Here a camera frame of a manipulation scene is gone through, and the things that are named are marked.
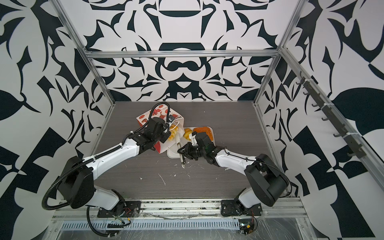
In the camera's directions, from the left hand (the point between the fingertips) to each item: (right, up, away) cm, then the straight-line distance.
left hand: (165, 124), depth 85 cm
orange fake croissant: (+24, -4, +15) cm, 28 cm away
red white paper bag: (+7, 0, -6) cm, 9 cm away
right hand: (+8, -14, -4) cm, 17 cm away
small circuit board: (+40, -48, -14) cm, 65 cm away
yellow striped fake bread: (+12, -5, +13) cm, 19 cm away
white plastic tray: (+4, -17, +4) cm, 18 cm away
